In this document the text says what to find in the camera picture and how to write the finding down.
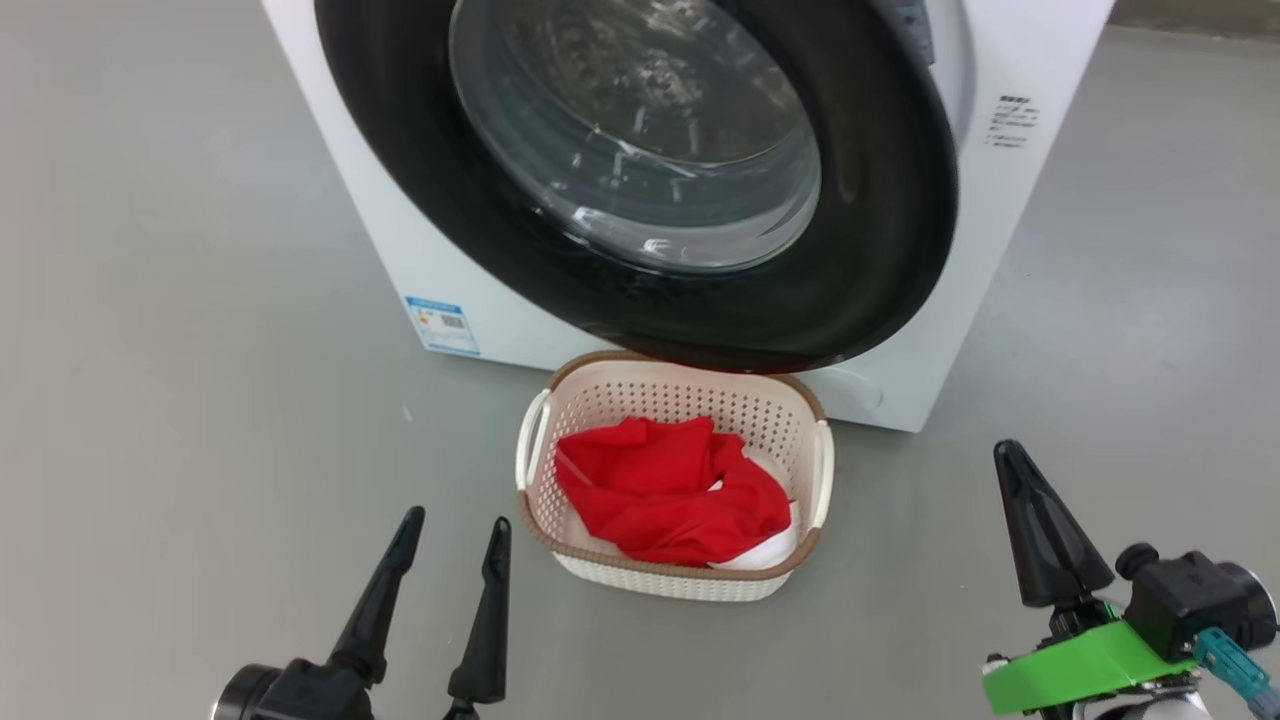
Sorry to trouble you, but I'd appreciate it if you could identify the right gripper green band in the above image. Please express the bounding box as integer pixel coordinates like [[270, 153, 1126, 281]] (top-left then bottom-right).
[[982, 439, 1198, 715]]

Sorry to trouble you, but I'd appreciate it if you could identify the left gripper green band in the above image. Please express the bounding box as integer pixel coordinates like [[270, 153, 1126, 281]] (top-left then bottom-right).
[[262, 506, 513, 720]]

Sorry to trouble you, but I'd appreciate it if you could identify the white cloth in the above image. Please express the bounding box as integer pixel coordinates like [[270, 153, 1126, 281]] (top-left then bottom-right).
[[553, 416, 801, 571]]

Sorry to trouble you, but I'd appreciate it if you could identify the black round washer door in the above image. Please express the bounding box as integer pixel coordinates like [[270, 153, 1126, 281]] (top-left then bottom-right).
[[313, 0, 959, 374]]

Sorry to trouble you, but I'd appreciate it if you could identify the cream basket with brown rim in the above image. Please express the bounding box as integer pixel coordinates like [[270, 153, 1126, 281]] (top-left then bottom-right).
[[515, 350, 835, 603]]

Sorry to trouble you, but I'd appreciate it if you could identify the white front-load washing machine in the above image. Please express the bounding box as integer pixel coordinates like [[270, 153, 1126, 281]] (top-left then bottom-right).
[[262, 0, 1114, 433]]

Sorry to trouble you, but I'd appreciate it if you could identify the stainless steel washer drum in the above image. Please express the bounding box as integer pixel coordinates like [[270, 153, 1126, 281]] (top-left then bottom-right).
[[450, 0, 823, 273]]

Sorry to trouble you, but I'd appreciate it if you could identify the round white filter cover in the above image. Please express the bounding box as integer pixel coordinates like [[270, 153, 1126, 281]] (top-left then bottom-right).
[[800, 365, 886, 411]]

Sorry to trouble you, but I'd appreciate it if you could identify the blue energy label sticker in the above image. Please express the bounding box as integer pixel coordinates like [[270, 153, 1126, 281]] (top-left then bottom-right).
[[404, 295, 481, 357]]

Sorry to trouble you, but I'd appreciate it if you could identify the teal cable connector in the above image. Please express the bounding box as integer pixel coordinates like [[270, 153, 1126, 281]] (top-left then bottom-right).
[[1193, 627, 1280, 720]]

